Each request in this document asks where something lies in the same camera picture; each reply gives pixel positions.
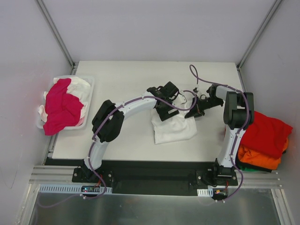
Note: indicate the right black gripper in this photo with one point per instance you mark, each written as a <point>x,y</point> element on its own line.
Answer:
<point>199,108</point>

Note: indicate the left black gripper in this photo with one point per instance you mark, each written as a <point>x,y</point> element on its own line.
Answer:
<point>167,111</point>

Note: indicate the white daisy print t-shirt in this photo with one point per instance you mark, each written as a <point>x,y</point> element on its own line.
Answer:
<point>174,129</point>

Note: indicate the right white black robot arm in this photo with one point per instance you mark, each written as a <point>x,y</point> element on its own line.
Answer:
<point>237,116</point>

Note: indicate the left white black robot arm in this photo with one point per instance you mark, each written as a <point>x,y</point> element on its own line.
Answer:
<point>107,123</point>

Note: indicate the right aluminium corner profile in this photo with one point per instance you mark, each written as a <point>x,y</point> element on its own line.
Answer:
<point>262,28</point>

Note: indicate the aluminium corner profile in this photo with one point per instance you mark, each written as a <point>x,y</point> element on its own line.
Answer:
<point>56,34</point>
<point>262,28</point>

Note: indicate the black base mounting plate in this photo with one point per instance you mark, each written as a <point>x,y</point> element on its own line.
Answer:
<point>154,177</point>

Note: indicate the orange folded t-shirt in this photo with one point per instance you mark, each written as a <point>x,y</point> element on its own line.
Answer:
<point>262,152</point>

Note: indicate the black folded garment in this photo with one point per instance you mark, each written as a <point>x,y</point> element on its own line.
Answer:
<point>236,164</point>

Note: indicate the red folded t-shirt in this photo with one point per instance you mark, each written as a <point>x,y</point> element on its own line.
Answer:
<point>266,135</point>

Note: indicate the green folded t-shirt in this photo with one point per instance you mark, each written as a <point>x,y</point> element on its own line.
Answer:
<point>254,169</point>

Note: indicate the pale pink white garment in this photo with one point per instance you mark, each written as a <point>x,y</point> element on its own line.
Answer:
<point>79,88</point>

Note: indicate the white laundry basket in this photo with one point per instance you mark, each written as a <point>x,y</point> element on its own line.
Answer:
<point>90,80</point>

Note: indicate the magenta t-shirt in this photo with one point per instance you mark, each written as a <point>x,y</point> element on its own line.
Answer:
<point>63,109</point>

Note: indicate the left aluminium corner profile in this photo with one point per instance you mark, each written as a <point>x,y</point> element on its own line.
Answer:
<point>56,34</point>

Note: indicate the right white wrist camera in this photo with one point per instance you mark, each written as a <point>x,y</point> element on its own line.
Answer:
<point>195,90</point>

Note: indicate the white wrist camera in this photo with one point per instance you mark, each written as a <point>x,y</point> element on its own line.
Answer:
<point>195,90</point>
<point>181,98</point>

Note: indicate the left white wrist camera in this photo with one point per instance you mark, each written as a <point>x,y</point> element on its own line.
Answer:
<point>181,98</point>

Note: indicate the right grey cable duct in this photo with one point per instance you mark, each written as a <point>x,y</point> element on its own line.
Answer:
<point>205,192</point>

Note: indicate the grey cable duct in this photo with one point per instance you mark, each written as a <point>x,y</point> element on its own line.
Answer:
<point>74,189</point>
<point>205,192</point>

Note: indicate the aluminium front rail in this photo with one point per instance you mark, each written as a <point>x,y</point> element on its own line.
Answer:
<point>52,174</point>

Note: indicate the left grey cable duct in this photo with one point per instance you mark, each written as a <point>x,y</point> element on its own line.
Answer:
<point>74,189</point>

